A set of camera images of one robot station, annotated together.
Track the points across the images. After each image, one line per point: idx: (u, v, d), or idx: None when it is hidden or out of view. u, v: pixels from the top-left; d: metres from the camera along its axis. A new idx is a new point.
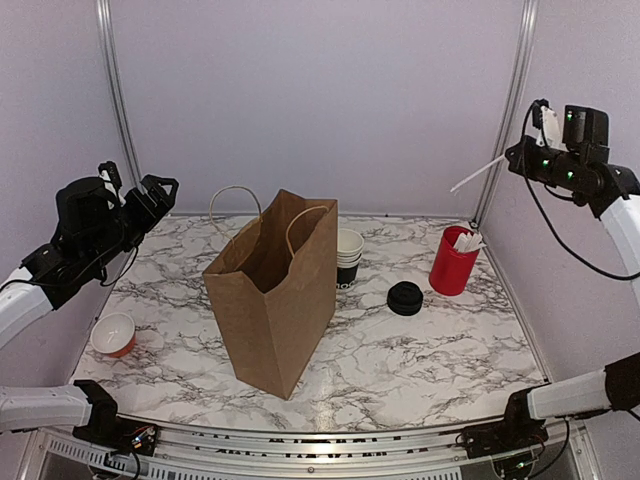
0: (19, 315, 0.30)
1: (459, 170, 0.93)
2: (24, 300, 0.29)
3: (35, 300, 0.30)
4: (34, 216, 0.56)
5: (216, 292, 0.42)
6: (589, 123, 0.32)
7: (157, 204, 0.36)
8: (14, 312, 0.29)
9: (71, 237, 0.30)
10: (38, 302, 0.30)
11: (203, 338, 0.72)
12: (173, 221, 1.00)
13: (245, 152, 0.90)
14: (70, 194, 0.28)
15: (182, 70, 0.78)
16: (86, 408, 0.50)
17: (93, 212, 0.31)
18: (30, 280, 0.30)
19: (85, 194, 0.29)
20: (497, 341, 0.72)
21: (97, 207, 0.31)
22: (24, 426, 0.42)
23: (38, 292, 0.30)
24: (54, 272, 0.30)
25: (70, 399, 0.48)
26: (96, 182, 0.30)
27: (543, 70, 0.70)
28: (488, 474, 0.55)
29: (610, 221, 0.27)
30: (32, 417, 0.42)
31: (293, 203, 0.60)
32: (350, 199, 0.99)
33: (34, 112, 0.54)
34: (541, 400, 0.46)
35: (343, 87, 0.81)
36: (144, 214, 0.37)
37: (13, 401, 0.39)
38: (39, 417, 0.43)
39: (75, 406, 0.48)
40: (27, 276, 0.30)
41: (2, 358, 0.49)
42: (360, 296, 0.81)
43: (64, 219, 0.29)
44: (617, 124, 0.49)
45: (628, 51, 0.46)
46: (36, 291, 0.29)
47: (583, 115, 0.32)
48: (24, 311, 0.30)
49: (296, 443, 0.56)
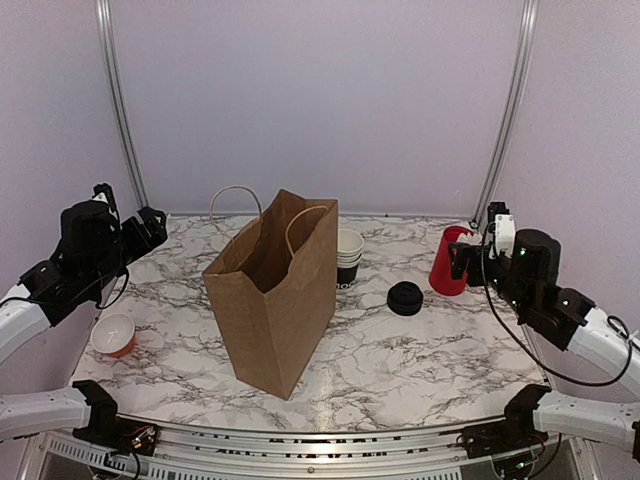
0: (17, 331, 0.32)
1: (459, 172, 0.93)
2: (21, 316, 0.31)
3: (33, 317, 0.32)
4: (35, 218, 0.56)
5: (216, 292, 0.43)
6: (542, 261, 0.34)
7: (152, 235, 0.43)
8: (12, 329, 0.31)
9: (73, 255, 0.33)
10: (34, 320, 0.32)
11: (204, 338, 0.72)
12: (173, 221, 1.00)
13: (246, 153, 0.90)
14: (76, 215, 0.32)
15: (183, 72, 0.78)
16: (85, 410, 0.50)
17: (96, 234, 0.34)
18: (29, 297, 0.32)
19: (90, 216, 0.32)
20: (497, 341, 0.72)
21: (100, 231, 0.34)
22: (25, 433, 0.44)
23: (37, 307, 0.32)
24: (53, 289, 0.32)
25: (67, 402, 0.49)
26: (100, 206, 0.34)
27: (542, 73, 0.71)
28: (488, 474, 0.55)
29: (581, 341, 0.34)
30: (30, 423, 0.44)
31: (294, 204, 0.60)
32: (350, 200, 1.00)
33: (33, 114, 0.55)
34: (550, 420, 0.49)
35: (343, 89, 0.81)
36: (138, 242, 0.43)
37: (11, 410, 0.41)
38: (36, 422, 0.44)
39: (72, 409, 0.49)
40: (24, 294, 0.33)
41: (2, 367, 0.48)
42: (360, 296, 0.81)
43: (67, 239, 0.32)
44: (616, 125, 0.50)
45: (626, 49, 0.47)
46: (33, 308, 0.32)
47: (535, 254, 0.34)
48: (23, 327, 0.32)
49: (296, 443, 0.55)
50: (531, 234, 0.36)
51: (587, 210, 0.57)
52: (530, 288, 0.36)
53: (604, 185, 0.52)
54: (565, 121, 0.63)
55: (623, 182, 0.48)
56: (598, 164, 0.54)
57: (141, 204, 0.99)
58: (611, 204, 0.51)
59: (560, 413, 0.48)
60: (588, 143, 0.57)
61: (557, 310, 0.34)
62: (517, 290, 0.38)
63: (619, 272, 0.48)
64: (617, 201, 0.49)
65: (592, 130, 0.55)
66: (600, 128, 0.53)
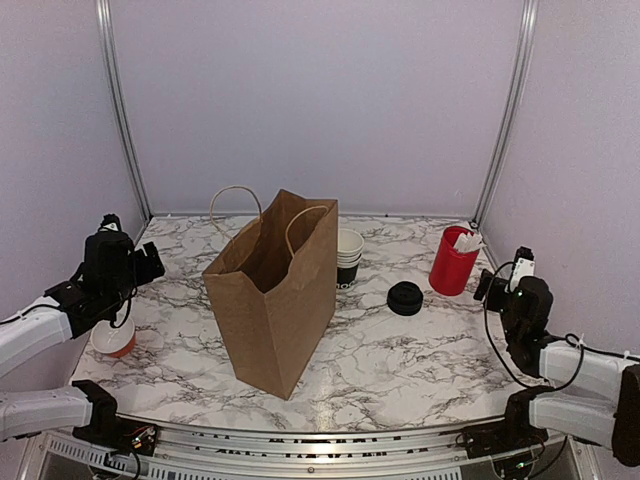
0: (41, 337, 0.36)
1: (460, 171, 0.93)
2: (49, 323, 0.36)
3: (57, 326, 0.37)
4: (35, 219, 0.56)
5: (216, 293, 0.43)
6: (530, 307, 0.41)
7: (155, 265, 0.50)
8: (37, 334, 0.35)
9: (96, 277, 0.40)
10: (58, 329, 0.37)
11: (203, 338, 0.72)
12: (173, 221, 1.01)
13: (245, 153, 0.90)
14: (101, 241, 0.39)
15: (183, 72, 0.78)
16: (87, 407, 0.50)
17: (116, 258, 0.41)
18: (58, 307, 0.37)
19: (113, 243, 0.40)
20: (497, 342, 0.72)
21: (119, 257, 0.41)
22: (28, 431, 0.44)
23: (66, 316, 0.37)
24: (79, 305, 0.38)
25: (69, 398, 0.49)
26: (121, 236, 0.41)
27: (543, 74, 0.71)
28: (488, 475, 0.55)
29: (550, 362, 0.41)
30: (33, 421, 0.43)
31: (293, 204, 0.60)
32: (350, 199, 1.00)
33: (33, 114, 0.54)
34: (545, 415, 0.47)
35: (343, 90, 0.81)
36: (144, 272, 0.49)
37: (15, 407, 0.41)
38: (39, 420, 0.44)
39: (74, 406, 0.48)
40: (54, 304, 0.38)
41: (13, 370, 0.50)
42: (360, 296, 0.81)
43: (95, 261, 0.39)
44: (617, 125, 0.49)
45: (627, 49, 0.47)
46: (62, 316, 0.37)
47: (528, 300, 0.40)
48: (44, 334, 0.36)
49: (296, 443, 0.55)
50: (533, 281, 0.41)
51: (587, 210, 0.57)
52: (518, 324, 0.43)
53: (604, 186, 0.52)
54: (565, 121, 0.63)
55: (624, 183, 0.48)
56: (599, 165, 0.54)
57: (141, 204, 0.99)
58: (612, 204, 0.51)
59: (554, 404, 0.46)
60: (588, 143, 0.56)
61: (530, 347, 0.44)
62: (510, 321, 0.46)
63: (617, 272, 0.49)
64: (617, 201, 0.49)
65: (592, 130, 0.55)
66: (600, 128, 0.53)
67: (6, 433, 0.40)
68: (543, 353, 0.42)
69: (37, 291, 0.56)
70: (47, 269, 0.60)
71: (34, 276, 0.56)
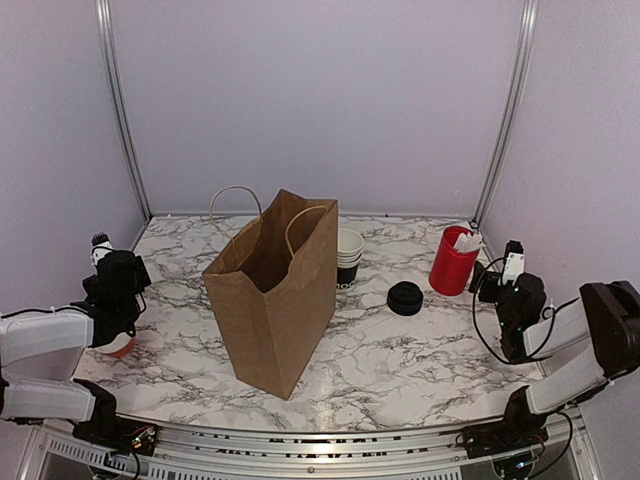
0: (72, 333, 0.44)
1: (460, 171, 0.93)
2: (79, 323, 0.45)
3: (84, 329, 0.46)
4: (34, 219, 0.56)
5: (216, 293, 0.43)
6: (529, 301, 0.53)
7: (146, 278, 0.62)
8: (70, 330, 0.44)
9: (111, 294, 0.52)
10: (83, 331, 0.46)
11: (203, 338, 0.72)
12: (173, 221, 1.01)
13: (246, 153, 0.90)
14: (111, 263, 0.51)
15: (184, 73, 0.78)
16: (89, 400, 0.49)
17: (124, 275, 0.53)
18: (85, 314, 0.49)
19: (120, 263, 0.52)
20: (497, 341, 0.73)
21: (126, 275, 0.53)
22: (33, 417, 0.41)
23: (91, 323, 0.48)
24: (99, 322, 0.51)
25: (74, 389, 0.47)
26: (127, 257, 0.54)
27: (543, 73, 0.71)
28: (488, 475, 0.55)
29: (539, 338, 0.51)
30: (41, 404, 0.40)
31: (294, 204, 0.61)
32: (351, 200, 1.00)
33: (32, 114, 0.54)
34: (540, 393, 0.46)
35: (343, 90, 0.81)
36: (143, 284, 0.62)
37: (23, 386, 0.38)
38: (47, 404, 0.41)
39: (79, 397, 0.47)
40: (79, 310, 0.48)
41: (21, 359, 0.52)
42: (360, 296, 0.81)
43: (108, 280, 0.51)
44: (617, 125, 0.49)
45: (628, 48, 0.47)
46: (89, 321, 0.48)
47: (529, 295, 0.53)
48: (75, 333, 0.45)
49: (296, 443, 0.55)
50: (531, 279, 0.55)
51: (588, 210, 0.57)
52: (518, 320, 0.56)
53: (604, 185, 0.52)
54: (565, 121, 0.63)
55: (624, 183, 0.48)
56: (598, 165, 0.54)
57: (141, 205, 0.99)
58: (611, 204, 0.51)
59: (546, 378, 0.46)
60: (589, 143, 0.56)
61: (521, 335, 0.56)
62: (508, 312, 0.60)
63: (616, 272, 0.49)
64: (617, 201, 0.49)
65: (593, 130, 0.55)
66: (600, 128, 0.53)
67: (11, 413, 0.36)
68: (535, 332, 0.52)
69: (37, 291, 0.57)
70: (47, 269, 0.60)
71: (35, 276, 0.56)
